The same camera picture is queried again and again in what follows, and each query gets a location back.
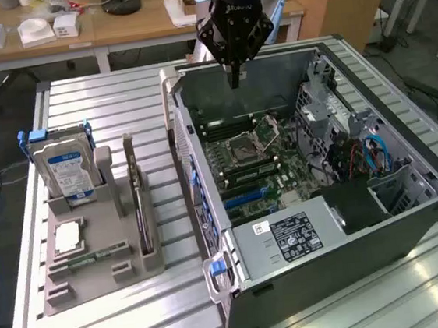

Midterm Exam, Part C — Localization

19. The black graphics card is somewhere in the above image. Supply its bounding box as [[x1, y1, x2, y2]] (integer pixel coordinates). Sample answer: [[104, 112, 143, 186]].
[[120, 131, 156, 257]]

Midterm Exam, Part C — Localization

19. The white paper stack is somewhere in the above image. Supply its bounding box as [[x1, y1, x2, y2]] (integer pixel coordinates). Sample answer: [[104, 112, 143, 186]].
[[164, 0, 200, 29]]

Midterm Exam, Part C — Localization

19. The wooden desk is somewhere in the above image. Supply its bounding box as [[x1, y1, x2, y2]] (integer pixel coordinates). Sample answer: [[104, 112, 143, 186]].
[[0, 0, 309, 84]]

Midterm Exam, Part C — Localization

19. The wooden cabinet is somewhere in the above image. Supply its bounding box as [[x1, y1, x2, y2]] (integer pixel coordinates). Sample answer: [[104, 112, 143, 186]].
[[283, 0, 406, 60]]

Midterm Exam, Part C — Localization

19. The black lamp base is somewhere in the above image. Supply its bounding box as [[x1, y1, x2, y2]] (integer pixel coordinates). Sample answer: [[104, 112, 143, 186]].
[[101, 0, 143, 17]]

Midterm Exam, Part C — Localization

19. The metal socket cover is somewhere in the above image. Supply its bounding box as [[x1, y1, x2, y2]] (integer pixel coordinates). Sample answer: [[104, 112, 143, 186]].
[[253, 113, 283, 153]]

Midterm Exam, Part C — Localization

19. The silver drive cage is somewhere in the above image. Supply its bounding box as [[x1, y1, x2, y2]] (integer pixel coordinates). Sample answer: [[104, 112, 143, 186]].
[[289, 46, 359, 156]]

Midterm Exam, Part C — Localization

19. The white control box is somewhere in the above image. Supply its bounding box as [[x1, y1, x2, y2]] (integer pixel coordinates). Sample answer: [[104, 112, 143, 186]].
[[369, 9, 394, 45]]

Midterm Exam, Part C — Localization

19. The CPU socket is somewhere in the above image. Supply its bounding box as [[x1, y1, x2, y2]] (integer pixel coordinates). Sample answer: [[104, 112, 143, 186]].
[[226, 132, 261, 168]]

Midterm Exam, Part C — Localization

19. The black RAM stick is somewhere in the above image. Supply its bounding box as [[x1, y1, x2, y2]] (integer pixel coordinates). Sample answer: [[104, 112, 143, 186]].
[[222, 160, 280, 185]]

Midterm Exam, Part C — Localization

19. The green motherboard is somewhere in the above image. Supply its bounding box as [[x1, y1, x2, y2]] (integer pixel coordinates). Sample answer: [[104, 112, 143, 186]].
[[189, 94, 327, 231]]

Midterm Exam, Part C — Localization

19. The small white labelled box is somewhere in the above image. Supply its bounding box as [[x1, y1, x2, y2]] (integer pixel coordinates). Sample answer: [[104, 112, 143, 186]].
[[51, 12, 83, 41]]

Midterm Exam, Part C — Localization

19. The blue expansion slot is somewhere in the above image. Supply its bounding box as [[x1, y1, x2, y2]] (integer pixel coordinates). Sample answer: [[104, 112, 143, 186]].
[[221, 188, 270, 211]]

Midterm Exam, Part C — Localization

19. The white round holder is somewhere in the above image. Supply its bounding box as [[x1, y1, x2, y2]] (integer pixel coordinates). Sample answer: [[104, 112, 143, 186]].
[[16, 16, 58, 49]]

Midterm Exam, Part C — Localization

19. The hard disk with blue carrier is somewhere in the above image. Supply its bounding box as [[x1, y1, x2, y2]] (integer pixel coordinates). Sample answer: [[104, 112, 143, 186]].
[[16, 119, 108, 211]]

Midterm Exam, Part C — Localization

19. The black office chair base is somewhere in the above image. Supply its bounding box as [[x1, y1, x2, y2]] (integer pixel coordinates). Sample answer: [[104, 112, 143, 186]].
[[0, 65, 41, 114]]

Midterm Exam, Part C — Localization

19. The grey disk bay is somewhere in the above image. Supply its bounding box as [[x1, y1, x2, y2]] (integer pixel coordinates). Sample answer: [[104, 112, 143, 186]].
[[365, 160, 438, 220]]

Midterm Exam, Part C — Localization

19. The grey power supply unit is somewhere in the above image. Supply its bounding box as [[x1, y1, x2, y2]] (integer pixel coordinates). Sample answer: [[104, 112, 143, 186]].
[[229, 193, 351, 283]]

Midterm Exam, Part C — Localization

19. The blue case latch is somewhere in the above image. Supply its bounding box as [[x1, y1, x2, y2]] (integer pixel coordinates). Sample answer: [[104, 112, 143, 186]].
[[209, 260, 226, 277]]

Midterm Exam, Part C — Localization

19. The silver CPU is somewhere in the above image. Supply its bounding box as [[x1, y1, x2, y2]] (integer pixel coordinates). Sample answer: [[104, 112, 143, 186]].
[[51, 221, 85, 256]]

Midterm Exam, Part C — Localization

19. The grey parts rack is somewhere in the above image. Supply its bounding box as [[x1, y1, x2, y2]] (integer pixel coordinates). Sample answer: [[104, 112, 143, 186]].
[[25, 139, 171, 319]]

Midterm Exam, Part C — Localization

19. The green RAM stick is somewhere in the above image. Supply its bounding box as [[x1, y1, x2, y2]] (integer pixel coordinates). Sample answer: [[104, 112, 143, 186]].
[[66, 245, 115, 271]]

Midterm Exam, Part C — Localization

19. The open black PC case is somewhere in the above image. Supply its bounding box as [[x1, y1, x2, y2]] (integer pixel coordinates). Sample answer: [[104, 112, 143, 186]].
[[157, 29, 438, 328]]

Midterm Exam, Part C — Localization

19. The red wire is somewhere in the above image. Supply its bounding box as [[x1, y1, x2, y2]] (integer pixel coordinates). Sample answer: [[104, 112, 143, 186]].
[[348, 143, 362, 177]]

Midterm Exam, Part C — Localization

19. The blue wire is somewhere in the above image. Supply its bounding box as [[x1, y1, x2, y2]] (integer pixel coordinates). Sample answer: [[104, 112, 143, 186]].
[[360, 133, 395, 175]]

